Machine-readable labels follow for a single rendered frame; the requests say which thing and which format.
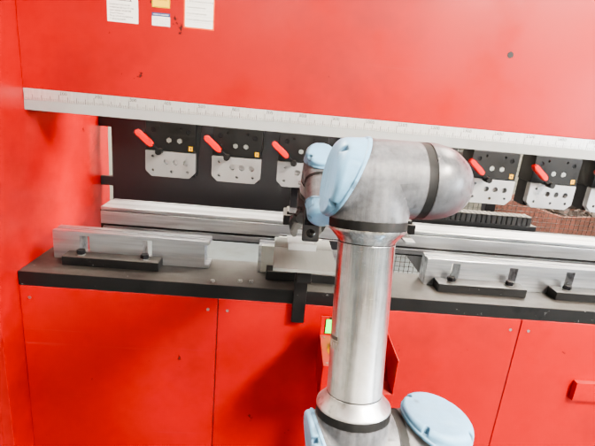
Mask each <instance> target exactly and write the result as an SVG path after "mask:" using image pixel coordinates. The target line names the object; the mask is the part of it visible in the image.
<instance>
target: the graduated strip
mask: <svg viewBox="0 0 595 446"><path fill-rule="evenodd" d="M23 94H24V99H31V100H41V101H51V102H60V103H70V104H89V105H99V106H109V107H119V108H128V109H138V110H148V111H158V112H177V113H187V114H196V115H206V116H216V117H226V118H236V119H255V120H264V121H274V122H284V123H294V124H304V125H314V126H324V127H342V128H353V129H363V130H373V131H383V132H392V133H402V134H412V135H431V136H441V137H451V138H460V139H470V140H480V141H490V142H509V143H519V144H528V145H538V146H548V147H558V148H568V149H578V150H595V140H587V139H577V138H568V137H559V136H549V135H530V134H520V133H510V132H500V131H491V130H482V129H472V128H462V127H443V126H433V125H424V124H414V123H405V122H395V121H385V120H375V119H356V118H347V117H337V116H328V115H318V114H308V113H298V112H288V111H270V110H260V109H251V108H241V107H231V106H221V105H211V104H193V103H184V102H174V101H164V100H154V99H144V98H135V97H125V96H107V95H97V94H87V93H77V92H67V91H58V90H48V89H38V88H23Z"/></svg>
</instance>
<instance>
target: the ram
mask: <svg viewBox="0 0 595 446"><path fill-rule="evenodd" d="M16 10H17V21H18V31H19V52H20V63H21V73H22V84H23V88H38V89H48V90H58V91H67V92H77V93H87V94H97V95H107V96H125V97H135V98H144V99H154V100H164V101H174V102H184V103H193V104H211V105H221V106H231V107H241V108H251V109H260V110H270V111H280V112H298V113H308V114H318V115H328V116H337V117H347V118H356V119H375V120H385V121H395V122H405V123H414V124H424V125H433V126H443V127H462V128H472V129H482V130H491V131H500V132H510V133H520V134H530V135H549V136H559V137H568V138H577V139H587V140H595V0H215V9H214V31H211V30H202V29H193V28H184V27H183V15H184V0H170V9H167V8H158V7H152V0H138V24H133V23H124V22H115V21H107V0H16ZM153 12H160V13H169V14H170V27H162V26H153V25H152V13H153ZM24 107H25V110H33V111H43V112H63V113H72V114H82V115H92V116H102V117H113V118H123V119H141V120H151V121H161V122H172V123H182V124H191V125H201V126H211V127H231V128H241V129H250V130H260V131H270V132H280V133H291V134H301V135H319V136H329V137H340V138H344V137H365V136H371V137H372V138H378V139H389V140H400V141H410V142H435V143H439V144H442V145H445V146H447V147H449V148H459V149H469V150H487V151H497V152H507V153H518V154H528V155H538V156H547V157H557V158H577V159H587V160H595V150H578V149H568V148H558V147H548V146H538V145H528V144H519V143H509V142H490V141H480V140H470V139H460V138H451V137H441V136H431V135H412V134H402V133H392V132H383V131H373V130H363V129H353V128H342V127H324V126H314V125H304V124H294V123H284V122H274V121H264V120H255V119H236V118H226V117H216V116H206V115H196V114H187V113H177V112H167V111H148V110H138V109H128V108H119V107H109V106H99V105H89V104H70V103H60V102H51V101H41V100H31V99H24Z"/></svg>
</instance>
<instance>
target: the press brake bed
mask: <svg viewBox="0 0 595 446"><path fill-rule="evenodd" d="M19 292H20V301H21V310H22V319H23V328H24V337H25V346H26V356H27V373H28V382H29V392H30V401H31V410H32V419H33V429H34V438H35V446H305V431H304V413H305V410H307V409H310V408H311V407H312V408H314V409H315V407H316V398H317V395H318V393H317V382H316V372H315V366H316V358H317V351H318V343H319V336H320V328H321V316H329V317H332V311H333V306H330V305H317V304H306V305H305V318H304V323H297V322H291V310H292V303H279V302H267V301H253V300H241V299H227V298H215V297H201V296H177V295H164V294H151V293H138V292H125V291H112V290H100V289H86V288H61V287H49V286H36V285H23V284H20V285H19ZM388 333H389V336H390V339H391V341H392V344H393V346H394V349H395V351H396V353H397V356H398V360H399V365H398V374H397V378H396V384H395V389H394V394H393V398H392V403H391V408H400V403H401V401H402V400H403V399H404V397H405V396H407V395H408V394H410V393H413V392H427V393H430V394H434V395H437V396H441V397H442V398H444V399H446V400H447V401H449V402H451V403H452V404H454V405H456V406H457V407H458V408H459V409H461V410H462V411H463V412H464V413H465V415H466V416H467V417H468V419H469V420H470V422H471V424H472V426H473V429H474V434H475V438H474V442H473V446H595V402H584V401H572V400H571V399H570V398H569V397H568V396H569V393H570V390H571V388H572V385H573V381H574V380H580V381H595V324H586V323H574V322H560V321H548V320H534V319H509V318H497V317H484V316H471V315H459V314H445V313H433V312H419V311H394V310H390V316H389V326H388Z"/></svg>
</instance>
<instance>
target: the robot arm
mask: <svg viewBox="0 0 595 446"><path fill-rule="evenodd" d="M298 184H299V185H300V188H299V190H298V193H297V210H296V213H293V214H292V215H290V223H289V225H290V233H291V235H292V236H293V237H296V236H297V232H298V230H299V228H301V227H302V241H303V242H318V241H319V236H320V235H321V233H322V232H323V230H324V229H325V227H326V225H328V226H329V228H330V229H331V230H332V231H333V232H334V234H335V235H336V237H337V239H338V241H337V254H336V276H335V288H334V300H333V311H332V323H331V336H330V347H329V359H328V382H327V387H325V388H324V389H323V390H322V391H320V392H319V394H318V395H317V398H316V407H315V409H314V408H312V407H311V408H310V409H307V410H305V413H304V431H305V446H473V442H474V438H475V434H474V429H473V426H472V424H471V422H470V420H469V419H468V417H467V416H466V415H465V413H464V412H463V411H462V410H461V409H459V408H458V407H457V406H456V405H454V404H452V403H451V402H449V401H447V400H446V399H444V398H442V397H441V396H437V395H434V394H430V393H427V392H413V393H410V394H408V395H407V396H405V397H404V399H403V400H402V401H401V403H400V408H390V403H389V401H388V400H387V399H386V398H385V397H384V396H383V376H384V366H385V356H386V346H387V335H388V325H389V316H390V296H391V286H392V276H393V266H394V256H395V246H396V243H397V241H398V240H399V239H401V238H402V237H403V236H404V235H406V234H407V227H408V220H409V219H442V218H447V217H449V216H452V215H454V214H455V213H457V212H459V211H461V210H462V209H463V208H464V207H465V206H466V205H467V203H468V202H469V200H470V198H471V196H472V194H473V190H474V184H475V182H474V175H473V173H472V170H471V167H470V165H469V164H468V162H467V160H466V159H465V158H464V157H462V156H461V155H460V154H459V152H457V151H456V150H453V149H451V148H449V147H447V146H445V145H442V144H439V143H435V142H410V141H400V140H389V139H378V138H372V137H371V136H365V137H344V138H342V139H340V140H338V141H337V142H336V143H335V144H334V145H333V147H331V146H330V145H328V144H326V143H321V142H317V143H314V144H312V145H310V146H309V147H308V148H307V150H306V152H305V156H304V164H303V170H302V175H301V181H298ZM302 224H303V226H302Z"/></svg>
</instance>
